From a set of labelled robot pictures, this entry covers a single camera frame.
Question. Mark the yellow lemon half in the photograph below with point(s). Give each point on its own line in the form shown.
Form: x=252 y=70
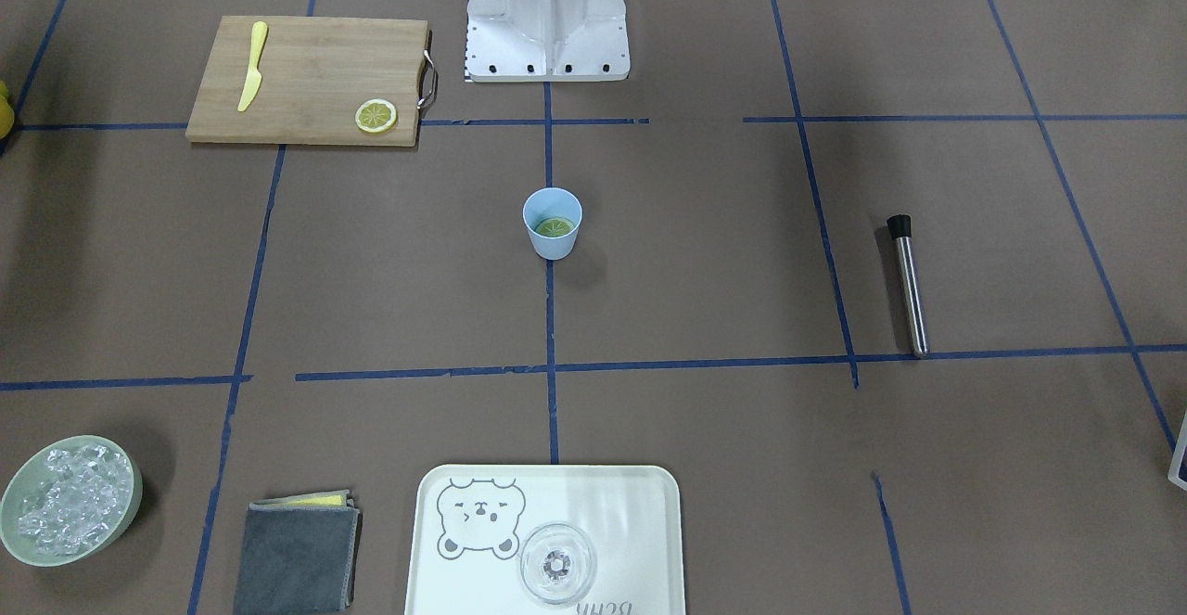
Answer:
x=554 y=227

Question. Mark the steel muddler black tip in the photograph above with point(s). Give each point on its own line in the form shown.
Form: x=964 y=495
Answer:
x=900 y=230

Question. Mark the light blue paper cup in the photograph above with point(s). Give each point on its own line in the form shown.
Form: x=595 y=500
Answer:
x=548 y=202

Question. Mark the whole yellow lemon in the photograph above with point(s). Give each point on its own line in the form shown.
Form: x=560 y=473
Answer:
x=7 y=113

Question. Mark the cream bear serving tray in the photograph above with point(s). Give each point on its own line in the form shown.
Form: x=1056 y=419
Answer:
x=471 y=520

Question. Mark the clear wine glass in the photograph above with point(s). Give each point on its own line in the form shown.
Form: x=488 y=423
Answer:
x=557 y=565

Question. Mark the wooden cutting board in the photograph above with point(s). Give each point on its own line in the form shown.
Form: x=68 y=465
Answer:
x=315 y=73

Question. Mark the grey folded cloth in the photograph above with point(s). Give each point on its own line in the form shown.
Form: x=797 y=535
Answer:
x=298 y=554

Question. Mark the yellow plastic knife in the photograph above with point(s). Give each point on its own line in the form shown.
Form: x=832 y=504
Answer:
x=253 y=77

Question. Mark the green bowl of ice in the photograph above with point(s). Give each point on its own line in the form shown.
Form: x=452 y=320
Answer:
x=71 y=500

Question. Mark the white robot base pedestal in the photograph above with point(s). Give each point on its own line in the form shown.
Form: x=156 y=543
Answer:
x=536 y=41

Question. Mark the white wire cup rack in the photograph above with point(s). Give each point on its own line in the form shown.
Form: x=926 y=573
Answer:
x=1176 y=473

